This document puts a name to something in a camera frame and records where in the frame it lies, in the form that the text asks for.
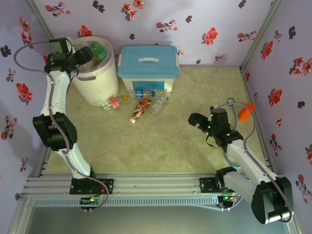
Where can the green plastic bottle yellow cap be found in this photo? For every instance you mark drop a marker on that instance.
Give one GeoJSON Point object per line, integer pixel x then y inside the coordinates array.
{"type": "Point", "coordinates": [98, 50]}

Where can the clear bottle red cola label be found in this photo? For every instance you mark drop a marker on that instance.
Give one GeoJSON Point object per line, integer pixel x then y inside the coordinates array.
{"type": "Point", "coordinates": [113, 102]}

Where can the brown swirl-label bottle white cap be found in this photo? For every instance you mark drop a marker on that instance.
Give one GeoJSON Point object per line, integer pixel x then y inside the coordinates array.
{"type": "Point", "coordinates": [141, 108]}

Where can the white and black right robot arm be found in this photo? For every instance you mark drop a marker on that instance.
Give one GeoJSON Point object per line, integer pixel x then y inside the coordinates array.
{"type": "Point", "coordinates": [246, 161]}

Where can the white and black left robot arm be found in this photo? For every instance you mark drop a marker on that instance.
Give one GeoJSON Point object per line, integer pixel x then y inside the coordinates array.
{"type": "Point", "coordinates": [54, 92]}

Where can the round white plastic bin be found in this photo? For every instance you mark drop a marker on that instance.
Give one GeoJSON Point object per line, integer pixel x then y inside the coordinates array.
{"type": "Point", "coordinates": [102, 83]}

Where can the orange plastic cup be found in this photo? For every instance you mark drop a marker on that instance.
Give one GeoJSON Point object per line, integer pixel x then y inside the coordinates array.
{"type": "Point", "coordinates": [246, 112]}

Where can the clear bottle green white label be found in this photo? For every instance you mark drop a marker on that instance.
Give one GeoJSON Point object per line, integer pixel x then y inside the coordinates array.
{"type": "Point", "coordinates": [158, 104]}

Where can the clear bottle blue label band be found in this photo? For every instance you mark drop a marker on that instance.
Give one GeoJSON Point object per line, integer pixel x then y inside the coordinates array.
{"type": "Point", "coordinates": [139, 94]}

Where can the white storage box blue lid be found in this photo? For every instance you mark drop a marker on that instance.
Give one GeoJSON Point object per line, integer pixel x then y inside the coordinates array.
{"type": "Point", "coordinates": [146, 70]}

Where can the small circuit board with LEDs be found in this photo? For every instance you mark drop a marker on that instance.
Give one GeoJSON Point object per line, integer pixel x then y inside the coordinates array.
{"type": "Point", "coordinates": [91, 200]}
{"type": "Point", "coordinates": [228, 198]}

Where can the grey metal front panel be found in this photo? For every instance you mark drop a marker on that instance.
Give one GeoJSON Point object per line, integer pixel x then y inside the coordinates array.
{"type": "Point", "coordinates": [146, 221]}

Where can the aluminium side rail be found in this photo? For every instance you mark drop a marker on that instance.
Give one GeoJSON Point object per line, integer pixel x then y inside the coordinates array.
{"type": "Point", "coordinates": [246, 80]}
{"type": "Point", "coordinates": [45, 161]}

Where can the aluminium corner post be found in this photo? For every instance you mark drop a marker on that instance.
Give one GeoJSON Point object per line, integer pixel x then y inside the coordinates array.
{"type": "Point", "coordinates": [36, 14]}
{"type": "Point", "coordinates": [265, 31]}

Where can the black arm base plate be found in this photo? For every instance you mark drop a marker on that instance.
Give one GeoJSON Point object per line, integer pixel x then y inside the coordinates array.
{"type": "Point", "coordinates": [108, 186]}
{"type": "Point", "coordinates": [206, 185]}

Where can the aluminium front frame rail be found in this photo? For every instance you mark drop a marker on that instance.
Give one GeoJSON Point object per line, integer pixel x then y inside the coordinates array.
{"type": "Point", "coordinates": [156, 182]}

